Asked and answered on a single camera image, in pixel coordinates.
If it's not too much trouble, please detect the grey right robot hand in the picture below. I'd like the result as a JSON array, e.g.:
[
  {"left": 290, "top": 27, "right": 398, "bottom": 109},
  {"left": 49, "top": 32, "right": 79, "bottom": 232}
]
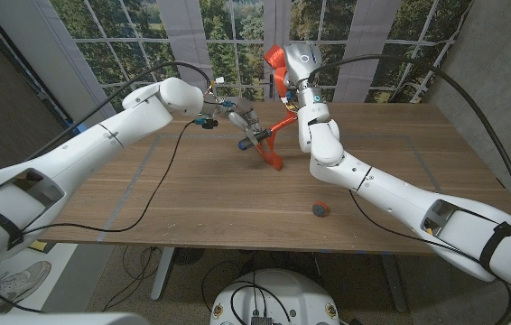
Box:
[{"left": 282, "top": 41, "right": 324, "bottom": 106}]

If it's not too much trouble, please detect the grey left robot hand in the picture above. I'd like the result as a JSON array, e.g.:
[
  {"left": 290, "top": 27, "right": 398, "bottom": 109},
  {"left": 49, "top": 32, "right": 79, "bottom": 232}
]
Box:
[{"left": 203, "top": 93, "right": 274, "bottom": 148}]

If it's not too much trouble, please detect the black handled screwdriver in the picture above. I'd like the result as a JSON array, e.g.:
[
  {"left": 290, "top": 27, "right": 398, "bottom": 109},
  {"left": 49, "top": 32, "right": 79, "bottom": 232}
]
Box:
[{"left": 237, "top": 121, "right": 295, "bottom": 152}]

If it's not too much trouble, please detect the orange ribbon roll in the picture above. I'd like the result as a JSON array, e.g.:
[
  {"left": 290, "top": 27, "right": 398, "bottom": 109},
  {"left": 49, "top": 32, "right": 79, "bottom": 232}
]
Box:
[{"left": 254, "top": 43, "right": 300, "bottom": 172}]

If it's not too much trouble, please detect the printed window backdrop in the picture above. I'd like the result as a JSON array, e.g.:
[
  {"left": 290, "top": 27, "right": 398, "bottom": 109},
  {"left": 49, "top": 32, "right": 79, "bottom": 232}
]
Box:
[{"left": 50, "top": 0, "right": 473, "bottom": 118}]

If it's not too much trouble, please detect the black ribbed round object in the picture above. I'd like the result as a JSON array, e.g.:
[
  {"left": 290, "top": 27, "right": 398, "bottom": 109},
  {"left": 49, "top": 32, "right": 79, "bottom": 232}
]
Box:
[{"left": 172, "top": 247, "right": 206, "bottom": 266}]

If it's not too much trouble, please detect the white table leg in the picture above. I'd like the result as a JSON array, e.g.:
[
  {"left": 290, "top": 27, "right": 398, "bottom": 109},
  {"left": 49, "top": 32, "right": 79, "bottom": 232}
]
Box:
[{"left": 150, "top": 246, "right": 176, "bottom": 302}]

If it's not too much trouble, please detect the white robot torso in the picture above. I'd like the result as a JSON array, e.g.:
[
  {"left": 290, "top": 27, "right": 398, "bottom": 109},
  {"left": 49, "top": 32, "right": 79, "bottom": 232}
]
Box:
[{"left": 209, "top": 268, "right": 340, "bottom": 325}]

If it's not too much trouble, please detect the grey table leg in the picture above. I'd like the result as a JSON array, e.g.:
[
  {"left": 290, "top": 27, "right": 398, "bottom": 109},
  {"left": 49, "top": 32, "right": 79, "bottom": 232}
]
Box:
[{"left": 380, "top": 253, "right": 408, "bottom": 313}]

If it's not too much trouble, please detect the printed floor mat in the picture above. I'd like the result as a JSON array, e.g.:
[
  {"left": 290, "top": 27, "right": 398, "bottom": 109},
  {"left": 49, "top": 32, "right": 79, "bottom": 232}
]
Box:
[{"left": 0, "top": 241, "right": 79, "bottom": 315}]

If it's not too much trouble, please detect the grey sneaker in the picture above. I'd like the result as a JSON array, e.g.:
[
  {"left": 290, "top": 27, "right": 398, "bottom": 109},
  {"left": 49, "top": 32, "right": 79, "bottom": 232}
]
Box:
[{"left": 0, "top": 260, "right": 52, "bottom": 303}]

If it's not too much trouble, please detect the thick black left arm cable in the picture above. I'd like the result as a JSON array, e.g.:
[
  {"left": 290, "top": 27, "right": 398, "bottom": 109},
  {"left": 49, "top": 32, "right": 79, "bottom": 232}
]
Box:
[{"left": 24, "top": 60, "right": 214, "bottom": 162}]

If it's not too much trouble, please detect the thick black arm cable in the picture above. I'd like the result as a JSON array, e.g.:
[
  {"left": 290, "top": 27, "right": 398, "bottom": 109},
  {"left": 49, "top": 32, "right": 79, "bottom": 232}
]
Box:
[
  {"left": 24, "top": 60, "right": 214, "bottom": 162},
  {"left": 307, "top": 53, "right": 511, "bottom": 325}
]

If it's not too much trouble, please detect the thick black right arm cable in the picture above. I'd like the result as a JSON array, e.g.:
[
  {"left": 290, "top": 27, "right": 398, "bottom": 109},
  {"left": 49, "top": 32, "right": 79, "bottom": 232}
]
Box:
[{"left": 307, "top": 53, "right": 511, "bottom": 325}]

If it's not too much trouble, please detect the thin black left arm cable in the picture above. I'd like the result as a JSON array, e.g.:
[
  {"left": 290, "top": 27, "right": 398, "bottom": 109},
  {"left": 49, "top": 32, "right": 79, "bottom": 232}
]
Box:
[{"left": 20, "top": 117, "right": 198, "bottom": 236}]

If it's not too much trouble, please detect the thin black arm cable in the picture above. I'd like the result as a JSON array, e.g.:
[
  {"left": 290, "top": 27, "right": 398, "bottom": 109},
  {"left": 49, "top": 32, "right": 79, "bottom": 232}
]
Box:
[
  {"left": 20, "top": 117, "right": 198, "bottom": 236},
  {"left": 348, "top": 189, "right": 511, "bottom": 317}
]

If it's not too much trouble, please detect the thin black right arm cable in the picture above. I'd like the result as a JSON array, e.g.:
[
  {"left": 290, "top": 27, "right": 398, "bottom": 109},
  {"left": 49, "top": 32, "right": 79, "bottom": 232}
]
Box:
[{"left": 348, "top": 189, "right": 511, "bottom": 317}]

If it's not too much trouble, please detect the black torso cable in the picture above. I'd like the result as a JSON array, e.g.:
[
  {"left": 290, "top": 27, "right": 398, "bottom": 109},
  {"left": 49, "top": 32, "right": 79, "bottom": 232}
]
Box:
[{"left": 230, "top": 280, "right": 293, "bottom": 324}]

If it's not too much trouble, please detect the black floor cable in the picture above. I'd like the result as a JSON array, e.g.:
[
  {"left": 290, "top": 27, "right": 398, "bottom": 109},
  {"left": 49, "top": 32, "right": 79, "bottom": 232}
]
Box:
[{"left": 101, "top": 246, "right": 163, "bottom": 312}]

